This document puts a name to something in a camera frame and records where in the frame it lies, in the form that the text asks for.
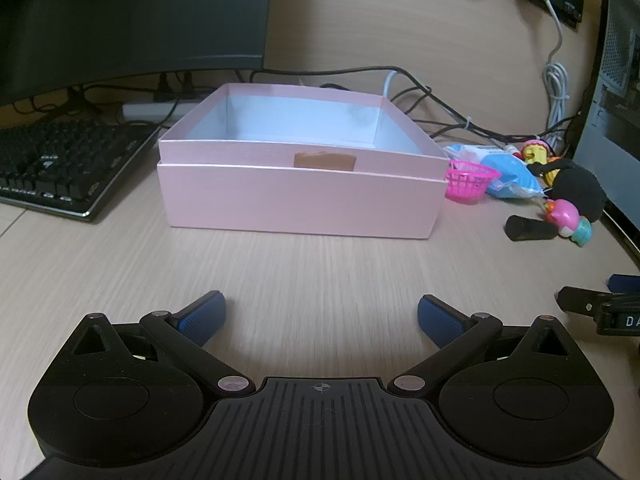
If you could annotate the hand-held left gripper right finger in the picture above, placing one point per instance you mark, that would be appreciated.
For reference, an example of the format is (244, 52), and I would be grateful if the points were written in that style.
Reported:
(437, 317)

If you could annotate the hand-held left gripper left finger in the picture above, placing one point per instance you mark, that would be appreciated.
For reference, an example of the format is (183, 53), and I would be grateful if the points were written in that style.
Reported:
(206, 316)

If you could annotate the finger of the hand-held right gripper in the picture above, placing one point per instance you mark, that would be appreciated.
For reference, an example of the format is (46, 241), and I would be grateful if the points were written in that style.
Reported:
(627, 284)
(580, 300)

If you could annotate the teal toy figure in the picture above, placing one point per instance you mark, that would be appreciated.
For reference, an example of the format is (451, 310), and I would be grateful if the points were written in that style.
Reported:
(581, 232)

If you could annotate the black cylinder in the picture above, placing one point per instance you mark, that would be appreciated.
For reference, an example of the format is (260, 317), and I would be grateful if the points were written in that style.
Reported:
(530, 229)

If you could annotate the pink toy figure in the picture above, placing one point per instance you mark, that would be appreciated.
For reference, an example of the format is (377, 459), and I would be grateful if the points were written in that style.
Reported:
(562, 212)

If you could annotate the black plush ball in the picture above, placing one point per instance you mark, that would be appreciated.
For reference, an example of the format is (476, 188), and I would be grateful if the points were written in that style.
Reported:
(580, 187)

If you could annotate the small pink plastic basket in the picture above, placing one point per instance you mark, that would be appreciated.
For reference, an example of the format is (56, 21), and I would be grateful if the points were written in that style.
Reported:
(467, 182)

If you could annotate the blue and white packet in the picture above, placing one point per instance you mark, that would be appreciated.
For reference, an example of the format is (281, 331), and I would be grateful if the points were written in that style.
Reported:
(515, 175)

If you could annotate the pink cardboard box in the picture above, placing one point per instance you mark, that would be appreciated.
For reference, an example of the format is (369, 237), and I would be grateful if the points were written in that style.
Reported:
(300, 200)

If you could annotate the yellow and red toy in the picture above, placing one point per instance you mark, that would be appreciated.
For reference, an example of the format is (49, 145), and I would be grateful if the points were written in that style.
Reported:
(535, 152)

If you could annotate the wooden desktop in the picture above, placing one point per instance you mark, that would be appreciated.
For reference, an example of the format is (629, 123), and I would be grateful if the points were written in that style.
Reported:
(320, 270)

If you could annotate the black computer case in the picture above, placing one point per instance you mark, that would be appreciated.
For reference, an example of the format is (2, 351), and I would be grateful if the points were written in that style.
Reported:
(612, 110)

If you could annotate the black keyboard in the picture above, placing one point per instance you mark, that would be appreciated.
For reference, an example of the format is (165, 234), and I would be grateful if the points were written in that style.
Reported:
(65, 160)

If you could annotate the white power strip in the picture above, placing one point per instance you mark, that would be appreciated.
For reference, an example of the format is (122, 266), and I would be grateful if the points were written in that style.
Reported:
(150, 109)

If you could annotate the black power plug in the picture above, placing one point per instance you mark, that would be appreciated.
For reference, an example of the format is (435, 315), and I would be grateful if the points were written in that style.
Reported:
(163, 89)
(186, 85)

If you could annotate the black curved monitor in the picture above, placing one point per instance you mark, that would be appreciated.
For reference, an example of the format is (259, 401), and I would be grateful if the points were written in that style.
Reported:
(125, 20)

